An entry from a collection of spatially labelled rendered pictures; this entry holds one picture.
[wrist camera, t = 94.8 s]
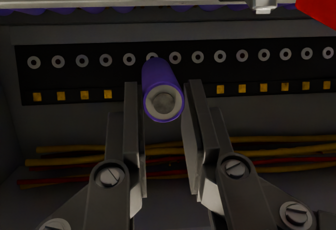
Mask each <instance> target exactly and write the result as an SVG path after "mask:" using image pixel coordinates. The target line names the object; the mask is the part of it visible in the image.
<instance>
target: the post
mask: <svg viewBox="0 0 336 230"><path fill-rule="evenodd" d="M19 166H25V161H24V157H23V154H22V151H21V147H20V144H19V141H18V137H17V134H16V131H15V127H14V124H13V121H12V117H11V114H10V111H9V107H8V104H7V100H6V97H5V94H4V90H3V87H2V84H1V80H0V185H1V184H2V183H3V182H4V181H5V180H6V179H7V178H8V177H9V176H10V175H11V174H12V173H13V172H14V171H15V170H16V169H17V168H18V167H19Z"/></svg>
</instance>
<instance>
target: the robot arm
mask: <svg viewBox="0 0 336 230"><path fill-rule="evenodd" d="M183 94H184V109H183V111H182V113H181V136H182V142H183V148H184V154H185V160H186V166H187V172H188V179H189V185H190V191H191V194H192V195H196V200H197V202H201V204H202V205H204V206H205V207H207V208H208V215H209V220H210V225H211V229H212V230H336V214H334V213H330V212H327V211H323V210H319V209H318V211H317V212H316V211H312V210H311V209H310V208H309V207H308V206H307V205H306V204H304V203H303V202H301V201H300V200H298V199H296V198H295V197H293V196H291V195H290V194H288V193H286V192H285V191H283V190H281V189H280V188H278V187H277V186H275V185H273V184H272V183H270V182H268V181H267V180H265V179H263V178H262V177H260V176H258V174H257V171H256V169H255V166H254V164H253V163H252V161H251V160H250V159H249V158H248V157H247V156H245V155H243V154H241V153H237V152H234V150H233V147H232V144H231V140H230V137H229V134H228V131H227V128H226V125H225V122H224V119H223V116H222V112H221V110H220V108H219V107H209V105H208V102H207V98H206V95H205V91H204V87H203V84H202V81H201V79H189V80H188V83H184V84H183ZM142 198H147V179H146V155H145V131H144V110H143V90H142V84H140V85H138V84H137V81H133V82H125V83H124V111H119V112H108V118H107V130H106V141H105V153H104V161H101V162H99V163H98V164H97V165H95V166H94V168H93V169H92V170H91V173H90V176H89V183H88V184H87V185H86V186H85V187H83V188H82V189H81V190H80V191H78V192H77V193H76V194H75V195H74V196H72V197H71V198H70V199H69V200H67V201H66V202H65V203H64V204H63V205H61V206H60V207H59V208H58V209H56V210H55V211H54V212H53V213H52V214H50V215H49V216H48V217H47V218H45V219H44V220H43V221H42V222H41V223H40V224H39V225H38V226H37V227H36V229H35V230H134V215H135V214H136V213H137V212H138V211H139V210H140V209H141V208H142Z"/></svg>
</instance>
